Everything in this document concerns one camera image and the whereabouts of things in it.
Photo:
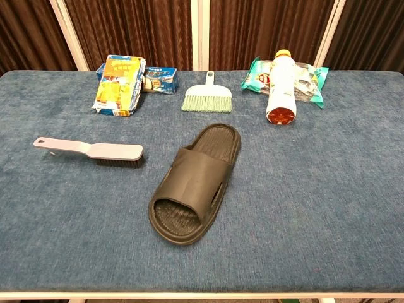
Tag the black rubber slipper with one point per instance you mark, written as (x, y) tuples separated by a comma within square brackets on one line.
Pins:
[(195, 176)]

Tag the grey handled scrub brush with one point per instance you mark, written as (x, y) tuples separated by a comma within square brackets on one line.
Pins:
[(104, 151)]

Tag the small green hand broom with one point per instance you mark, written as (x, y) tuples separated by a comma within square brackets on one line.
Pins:
[(206, 98)]

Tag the blue cookie packet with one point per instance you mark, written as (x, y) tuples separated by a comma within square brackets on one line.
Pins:
[(161, 80)]

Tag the green snack bag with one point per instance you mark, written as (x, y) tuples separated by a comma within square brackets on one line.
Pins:
[(257, 79)]

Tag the white bottle with yellow cap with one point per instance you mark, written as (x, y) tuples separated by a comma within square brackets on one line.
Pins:
[(281, 91)]

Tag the yellow and blue snack box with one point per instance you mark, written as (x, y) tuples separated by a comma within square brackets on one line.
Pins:
[(118, 85)]

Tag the blue fabric table cover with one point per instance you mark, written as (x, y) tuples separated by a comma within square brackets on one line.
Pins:
[(94, 221)]

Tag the white partition frame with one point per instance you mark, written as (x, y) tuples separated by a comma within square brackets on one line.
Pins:
[(199, 34)]

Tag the white table frame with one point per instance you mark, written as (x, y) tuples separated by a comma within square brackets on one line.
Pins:
[(202, 296)]

